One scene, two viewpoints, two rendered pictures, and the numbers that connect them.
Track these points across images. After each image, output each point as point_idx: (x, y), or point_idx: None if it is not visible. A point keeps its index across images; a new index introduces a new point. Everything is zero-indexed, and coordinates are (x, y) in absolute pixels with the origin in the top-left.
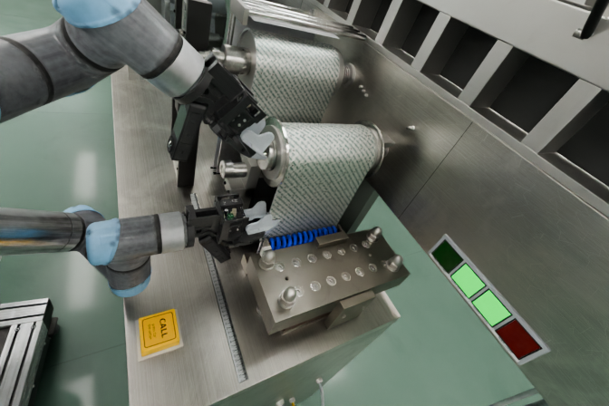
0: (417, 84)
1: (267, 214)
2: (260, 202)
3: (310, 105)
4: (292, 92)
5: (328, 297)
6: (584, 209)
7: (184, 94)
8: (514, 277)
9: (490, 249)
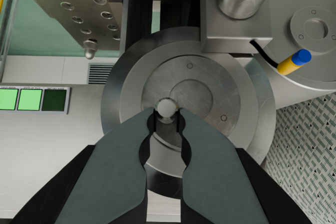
0: (177, 211)
1: None
2: None
3: (280, 136)
4: (310, 160)
5: None
6: (3, 207)
7: None
8: (9, 131)
9: (32, 134)
